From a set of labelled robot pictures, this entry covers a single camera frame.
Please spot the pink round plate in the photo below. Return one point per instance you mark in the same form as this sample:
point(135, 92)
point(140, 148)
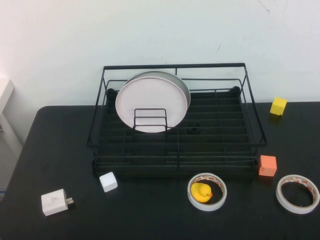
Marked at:
point(150, 97)

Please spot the grey round plate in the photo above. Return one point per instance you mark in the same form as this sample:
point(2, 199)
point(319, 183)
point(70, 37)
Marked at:
point(165, 74)

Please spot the black plastic drip tray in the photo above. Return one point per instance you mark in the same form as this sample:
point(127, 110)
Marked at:
point(212, 120)

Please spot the white cube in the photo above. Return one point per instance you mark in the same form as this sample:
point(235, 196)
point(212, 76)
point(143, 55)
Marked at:
point(108, 182)

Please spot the yellow rubber duck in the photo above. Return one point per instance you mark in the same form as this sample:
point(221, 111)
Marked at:
point(200, 192)

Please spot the white double-sided tape roll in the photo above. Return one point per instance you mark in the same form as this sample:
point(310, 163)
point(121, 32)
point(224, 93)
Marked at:
point(206, 207)
point(295, 210)

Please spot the orange cube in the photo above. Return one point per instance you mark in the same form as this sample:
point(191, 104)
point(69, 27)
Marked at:
point(267, 166)

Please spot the yellow cube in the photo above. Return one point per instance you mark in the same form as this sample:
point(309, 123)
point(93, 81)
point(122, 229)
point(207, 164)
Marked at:
point(278, 106)

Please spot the white power adapter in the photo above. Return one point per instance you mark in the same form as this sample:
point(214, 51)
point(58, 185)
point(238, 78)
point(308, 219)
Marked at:
point(53, 202)

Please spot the white cabinet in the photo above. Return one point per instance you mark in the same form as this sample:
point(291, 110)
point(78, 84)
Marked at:
point(10, 130)

